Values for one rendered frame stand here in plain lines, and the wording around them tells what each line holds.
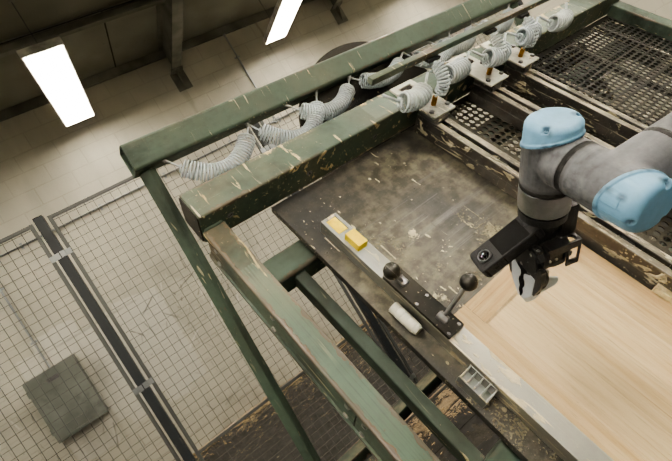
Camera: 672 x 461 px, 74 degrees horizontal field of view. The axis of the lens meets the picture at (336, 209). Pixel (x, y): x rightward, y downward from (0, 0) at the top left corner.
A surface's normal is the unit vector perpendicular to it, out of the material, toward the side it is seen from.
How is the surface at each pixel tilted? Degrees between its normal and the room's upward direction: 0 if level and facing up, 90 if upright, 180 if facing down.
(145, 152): 90
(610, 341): 55
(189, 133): 90
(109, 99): 90
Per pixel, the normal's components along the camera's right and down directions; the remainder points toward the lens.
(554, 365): 0.04, -0.66
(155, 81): 0.34, -0.16
